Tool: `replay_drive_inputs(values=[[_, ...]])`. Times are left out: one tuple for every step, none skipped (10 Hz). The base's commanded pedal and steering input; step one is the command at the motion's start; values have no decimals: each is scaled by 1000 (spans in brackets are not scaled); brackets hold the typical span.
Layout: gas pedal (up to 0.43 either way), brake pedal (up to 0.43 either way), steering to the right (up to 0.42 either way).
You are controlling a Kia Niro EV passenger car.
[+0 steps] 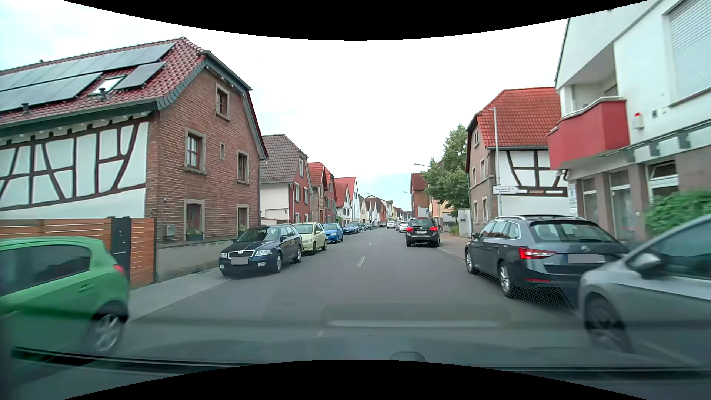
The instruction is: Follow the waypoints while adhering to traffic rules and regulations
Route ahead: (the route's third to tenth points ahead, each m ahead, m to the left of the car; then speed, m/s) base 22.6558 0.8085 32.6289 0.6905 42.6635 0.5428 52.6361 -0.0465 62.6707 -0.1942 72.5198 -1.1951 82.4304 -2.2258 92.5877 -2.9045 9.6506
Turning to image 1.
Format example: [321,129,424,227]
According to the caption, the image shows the row of houses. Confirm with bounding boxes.
[307,161,412,225]

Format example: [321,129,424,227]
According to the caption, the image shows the row of parked cars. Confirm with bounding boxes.
[342,221,411,235]

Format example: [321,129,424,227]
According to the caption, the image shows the pale yellow car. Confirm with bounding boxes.
[292,221,327,255]

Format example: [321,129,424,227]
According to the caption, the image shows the red brick building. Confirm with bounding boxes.
[410,173,430,219]

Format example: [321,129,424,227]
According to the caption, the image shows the white and red house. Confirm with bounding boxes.
[259,134,313,226]

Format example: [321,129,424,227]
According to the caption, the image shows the black car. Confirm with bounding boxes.
[405,217,441,248]

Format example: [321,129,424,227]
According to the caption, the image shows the grey asphalt road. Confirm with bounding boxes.
[114,227,590,340]

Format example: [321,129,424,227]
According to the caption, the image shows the green tree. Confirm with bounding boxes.
[423,124,471,219]

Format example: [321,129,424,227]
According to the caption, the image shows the dark blue estate car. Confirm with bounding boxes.
[218,224,303,277]

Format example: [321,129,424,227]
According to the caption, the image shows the grey paved pavement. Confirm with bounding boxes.
[438,232,473,262]
[128,239,245,322]

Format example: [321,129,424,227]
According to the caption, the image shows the street sign on pole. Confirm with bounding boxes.
[492,107,520,219]

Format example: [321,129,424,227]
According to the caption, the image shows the car's own bonnet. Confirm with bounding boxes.
[11,318,711,400]

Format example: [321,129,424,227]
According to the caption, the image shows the half-timbered house red roof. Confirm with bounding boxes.
[465,87,573,237]

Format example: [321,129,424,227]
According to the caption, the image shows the brick half-timbered house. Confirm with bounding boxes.
[0,37,268,243]

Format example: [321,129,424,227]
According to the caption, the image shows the dark grey estate car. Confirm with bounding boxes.
[464,214,630,307]

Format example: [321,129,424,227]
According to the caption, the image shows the wooden slat fence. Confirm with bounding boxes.
[0,217,157,289]

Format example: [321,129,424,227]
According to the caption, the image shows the white building with red balcony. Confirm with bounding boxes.
[547,0,711,243]

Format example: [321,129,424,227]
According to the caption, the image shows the green small car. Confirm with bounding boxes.
[0,237,131,356]

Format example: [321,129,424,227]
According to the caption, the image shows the green hedge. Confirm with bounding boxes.
[644,191,711,237]

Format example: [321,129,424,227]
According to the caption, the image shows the low grey wall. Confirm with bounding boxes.
[156,239,235,283]

